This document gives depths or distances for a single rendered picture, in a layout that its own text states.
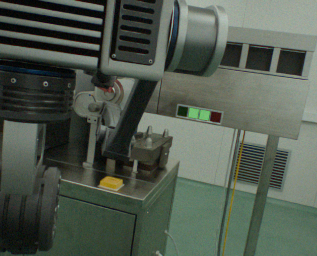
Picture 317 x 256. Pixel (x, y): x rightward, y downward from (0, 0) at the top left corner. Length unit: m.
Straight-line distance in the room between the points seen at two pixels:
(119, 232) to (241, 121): 0.84
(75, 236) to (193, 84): 0.95
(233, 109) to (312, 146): 2.53
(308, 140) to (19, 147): 3.86
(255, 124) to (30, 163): 1.40
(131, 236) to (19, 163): 0.92
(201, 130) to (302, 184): 1.34
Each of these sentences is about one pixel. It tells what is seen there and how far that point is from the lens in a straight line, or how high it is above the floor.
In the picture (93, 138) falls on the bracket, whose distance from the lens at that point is 1.59.
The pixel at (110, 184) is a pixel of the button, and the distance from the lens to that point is 1.34.
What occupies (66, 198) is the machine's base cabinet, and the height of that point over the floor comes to 0.81.
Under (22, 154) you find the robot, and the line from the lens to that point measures 0.53.
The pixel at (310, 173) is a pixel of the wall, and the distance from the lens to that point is 4.28.
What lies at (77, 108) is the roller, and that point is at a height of 1.15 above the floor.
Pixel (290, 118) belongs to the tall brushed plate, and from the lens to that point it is 1.78.
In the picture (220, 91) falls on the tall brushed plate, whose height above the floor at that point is 1.32.
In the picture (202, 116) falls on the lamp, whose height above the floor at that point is 1.18.
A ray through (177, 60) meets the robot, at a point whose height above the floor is 1.41.
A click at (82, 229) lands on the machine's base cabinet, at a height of 0.69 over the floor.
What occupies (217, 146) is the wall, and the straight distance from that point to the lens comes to 4.19.
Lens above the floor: 1.39
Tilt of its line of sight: 10 degrees down
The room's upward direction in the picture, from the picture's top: 8 degrees clockwise
